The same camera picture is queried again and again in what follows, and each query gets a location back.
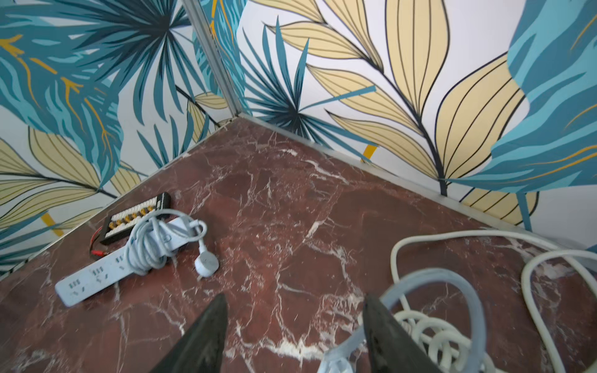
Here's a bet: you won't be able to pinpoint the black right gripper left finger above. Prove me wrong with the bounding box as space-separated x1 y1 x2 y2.
151 293 228 373

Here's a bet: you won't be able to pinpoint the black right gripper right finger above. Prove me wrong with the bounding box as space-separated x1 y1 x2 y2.
363 295 440 372

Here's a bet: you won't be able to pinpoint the cream power strip cord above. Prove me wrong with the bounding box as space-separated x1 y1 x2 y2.
389 229 597 373

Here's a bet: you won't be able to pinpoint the short strip grey cord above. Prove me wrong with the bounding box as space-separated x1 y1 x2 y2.
316 267 488 373

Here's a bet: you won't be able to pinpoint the black balance charging board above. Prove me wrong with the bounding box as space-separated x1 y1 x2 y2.
99 193 171 246

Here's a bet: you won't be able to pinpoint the red black wires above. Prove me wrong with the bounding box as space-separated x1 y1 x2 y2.
88 225 106 260

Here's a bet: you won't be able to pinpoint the aluminium frame post left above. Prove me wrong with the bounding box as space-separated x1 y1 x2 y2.
183 0 243 117

